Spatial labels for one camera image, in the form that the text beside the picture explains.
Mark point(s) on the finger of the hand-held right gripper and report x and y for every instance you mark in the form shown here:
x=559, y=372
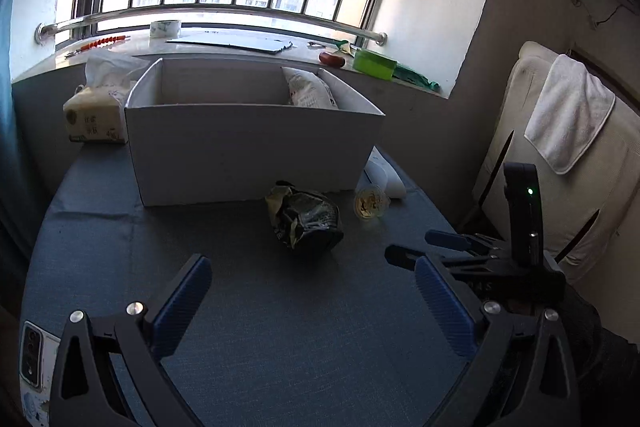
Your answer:
x=405, y=254
x=450, y=239

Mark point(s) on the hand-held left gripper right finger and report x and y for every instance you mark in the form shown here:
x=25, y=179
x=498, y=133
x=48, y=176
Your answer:
x=445, y=312

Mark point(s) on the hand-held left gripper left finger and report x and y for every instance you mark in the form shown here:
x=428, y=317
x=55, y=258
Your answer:
x=180, y=302

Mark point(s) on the round jelly cup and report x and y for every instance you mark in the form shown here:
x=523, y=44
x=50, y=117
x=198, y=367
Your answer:
x=370, y=203

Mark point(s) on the black snack bag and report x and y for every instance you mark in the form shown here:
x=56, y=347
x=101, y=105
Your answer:
x=305, y=219

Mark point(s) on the white storage box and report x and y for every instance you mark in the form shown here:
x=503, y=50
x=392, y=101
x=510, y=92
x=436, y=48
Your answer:
x=240, y=152

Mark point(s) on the large white snack bag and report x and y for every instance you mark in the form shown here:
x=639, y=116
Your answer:
x=310, y=89

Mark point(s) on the white armchair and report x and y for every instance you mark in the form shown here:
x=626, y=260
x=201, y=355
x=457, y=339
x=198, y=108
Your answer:
x=615, y=187

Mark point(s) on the blue-grey tablecloth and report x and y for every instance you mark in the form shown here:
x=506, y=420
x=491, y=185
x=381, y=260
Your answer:
x=280, y=317

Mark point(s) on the white towel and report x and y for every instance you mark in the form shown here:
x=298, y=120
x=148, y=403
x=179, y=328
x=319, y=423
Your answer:
x=570, y=117

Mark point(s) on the phone with white case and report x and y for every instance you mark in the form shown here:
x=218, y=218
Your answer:
x=31, y=347

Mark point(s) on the green container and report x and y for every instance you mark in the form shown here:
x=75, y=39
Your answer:
x=375, y=64

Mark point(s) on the tissue pack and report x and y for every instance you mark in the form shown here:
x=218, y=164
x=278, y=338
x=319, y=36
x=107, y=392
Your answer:
x=92, y=114

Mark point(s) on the small red object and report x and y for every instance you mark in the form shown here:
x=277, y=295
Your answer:
x=332, y=60

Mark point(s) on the blue curtain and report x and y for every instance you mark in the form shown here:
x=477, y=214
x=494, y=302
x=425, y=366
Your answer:
x=6, y=107

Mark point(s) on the dark flat board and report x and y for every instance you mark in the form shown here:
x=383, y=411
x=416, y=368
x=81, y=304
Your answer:
x=230, y=43

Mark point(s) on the red beaded pen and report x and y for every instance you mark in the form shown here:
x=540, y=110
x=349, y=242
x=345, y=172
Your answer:
x=102, y=42

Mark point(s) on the white tape roll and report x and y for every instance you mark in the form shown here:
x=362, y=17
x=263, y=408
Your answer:
x=165, y=29

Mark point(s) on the steel window rail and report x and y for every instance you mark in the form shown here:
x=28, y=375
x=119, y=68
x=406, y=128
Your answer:
x=200, y=10

